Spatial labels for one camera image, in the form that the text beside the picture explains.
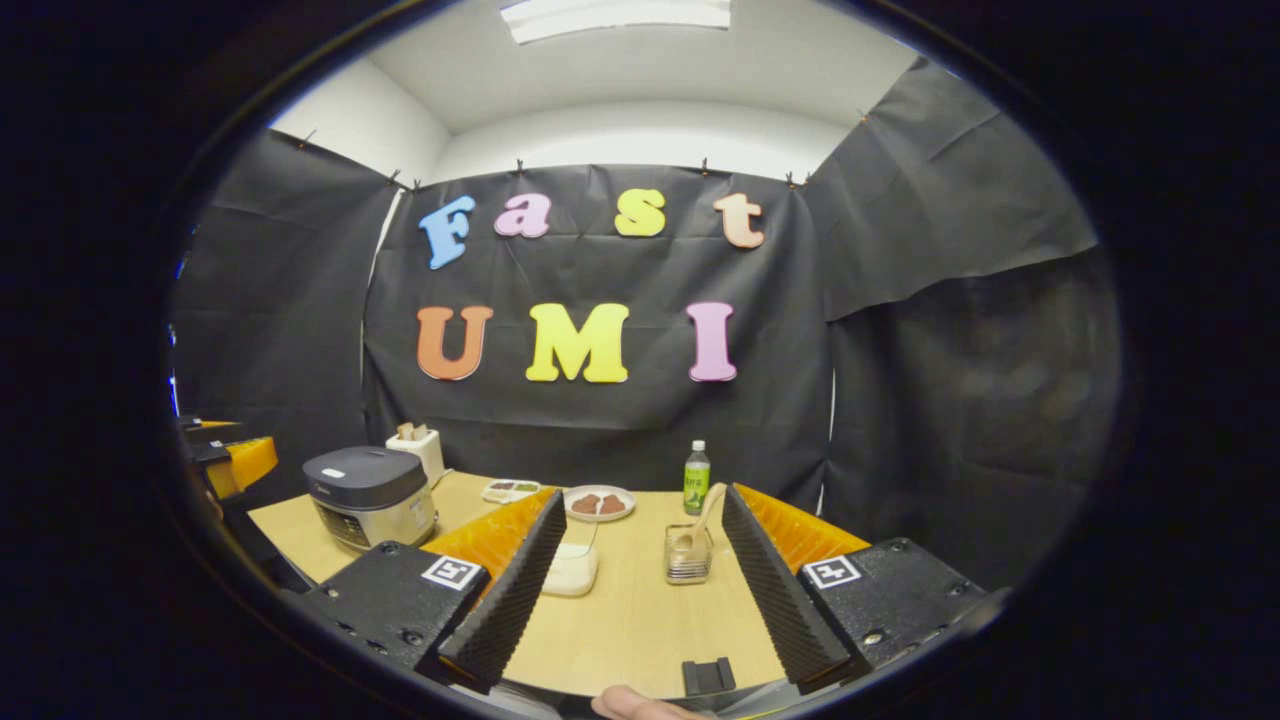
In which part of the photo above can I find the small black clamp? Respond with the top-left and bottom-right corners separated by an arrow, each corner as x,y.
681,657 -> 738,698

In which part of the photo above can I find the grey rice cooker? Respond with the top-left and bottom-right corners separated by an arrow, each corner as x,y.
303,446 -> 438,553

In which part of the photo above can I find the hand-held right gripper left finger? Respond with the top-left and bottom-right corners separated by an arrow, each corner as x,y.
295,486 -> 568,694

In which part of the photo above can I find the white round plate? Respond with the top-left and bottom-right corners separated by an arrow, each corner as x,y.
563,485 -> 637,524

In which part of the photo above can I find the black backdrop cloth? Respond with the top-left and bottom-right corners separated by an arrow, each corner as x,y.
170,55 -> 1121,591

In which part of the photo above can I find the clear box of white rice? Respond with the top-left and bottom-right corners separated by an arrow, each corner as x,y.
540,520 -> 601,598

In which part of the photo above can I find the cream toaster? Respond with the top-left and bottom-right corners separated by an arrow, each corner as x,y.
385,422 -> 447,489

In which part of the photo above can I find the green tea bottle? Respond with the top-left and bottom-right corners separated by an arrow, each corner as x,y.
683,440 -> 712,516

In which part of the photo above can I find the metal wire chopstick holder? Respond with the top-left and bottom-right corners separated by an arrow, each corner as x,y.
664,524 -> 714,586

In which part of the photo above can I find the wooden spoon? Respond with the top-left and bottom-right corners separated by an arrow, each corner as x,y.
672,483 -> 729,553

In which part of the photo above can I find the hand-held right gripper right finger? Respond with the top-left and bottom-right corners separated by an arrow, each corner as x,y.
720,482 -> 1001,691

